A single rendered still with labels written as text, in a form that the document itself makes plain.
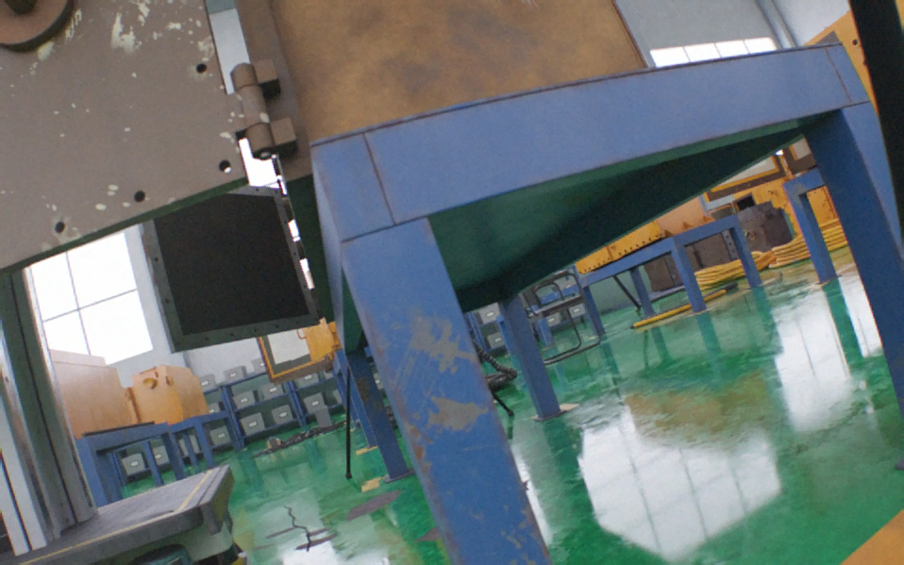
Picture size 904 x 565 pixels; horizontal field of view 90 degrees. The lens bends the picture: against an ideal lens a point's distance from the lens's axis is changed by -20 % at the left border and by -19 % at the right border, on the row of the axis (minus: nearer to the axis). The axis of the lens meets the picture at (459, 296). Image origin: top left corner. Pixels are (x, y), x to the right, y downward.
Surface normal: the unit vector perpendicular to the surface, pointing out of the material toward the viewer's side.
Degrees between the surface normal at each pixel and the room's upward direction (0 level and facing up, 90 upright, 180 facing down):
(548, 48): 90
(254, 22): 90
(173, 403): 90
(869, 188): 90
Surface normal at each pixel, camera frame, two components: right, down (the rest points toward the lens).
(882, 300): -0.92, 0.31
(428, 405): 0.20, -0.16
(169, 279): 0.83, -0.34
